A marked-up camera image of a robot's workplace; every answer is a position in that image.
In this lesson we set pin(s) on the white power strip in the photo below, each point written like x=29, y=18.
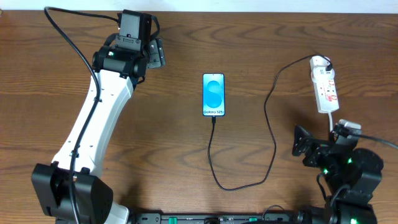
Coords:
x=325, y=95

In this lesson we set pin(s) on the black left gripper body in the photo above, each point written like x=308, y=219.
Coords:
x=158, y=51

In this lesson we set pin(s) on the blue Galaxy smartphone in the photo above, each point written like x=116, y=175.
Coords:
x=213, y=94

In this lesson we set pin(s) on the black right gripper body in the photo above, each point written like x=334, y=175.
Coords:
x=315, y=151

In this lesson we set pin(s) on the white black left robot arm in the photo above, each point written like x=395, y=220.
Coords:
x=70, y=188

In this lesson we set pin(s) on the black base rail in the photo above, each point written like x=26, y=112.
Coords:
x=275, y=214

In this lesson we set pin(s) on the white USB charger plug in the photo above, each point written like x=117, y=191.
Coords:
x=321, y=69

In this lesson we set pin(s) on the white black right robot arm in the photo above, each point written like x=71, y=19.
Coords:
x=351, y=173

